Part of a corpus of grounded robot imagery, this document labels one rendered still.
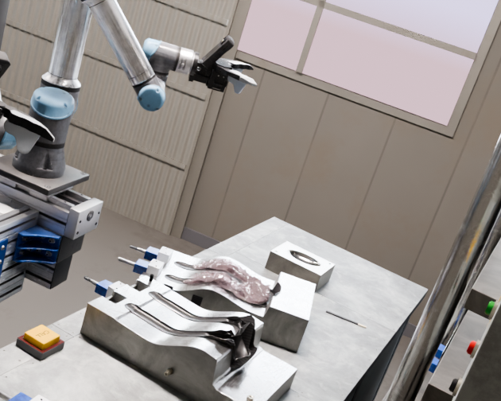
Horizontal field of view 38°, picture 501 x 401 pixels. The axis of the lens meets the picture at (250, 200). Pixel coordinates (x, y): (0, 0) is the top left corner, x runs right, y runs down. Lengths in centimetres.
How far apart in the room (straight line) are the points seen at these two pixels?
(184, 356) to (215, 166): 278
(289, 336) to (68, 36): 107
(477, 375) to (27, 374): 99
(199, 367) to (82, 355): 29
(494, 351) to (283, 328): 96
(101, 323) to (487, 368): 99
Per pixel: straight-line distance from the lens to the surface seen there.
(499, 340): 124
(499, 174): 153
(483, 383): 127
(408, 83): 408
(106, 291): 206
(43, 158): 215
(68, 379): 176
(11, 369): 176
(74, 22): 221
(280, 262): 254
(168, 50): 221
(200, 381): 176
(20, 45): 493
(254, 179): 437
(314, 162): 425
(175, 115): 443
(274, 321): 209
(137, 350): 183
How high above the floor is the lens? 182
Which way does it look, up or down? 19 degrees down
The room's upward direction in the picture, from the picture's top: 18 degrees clockwise
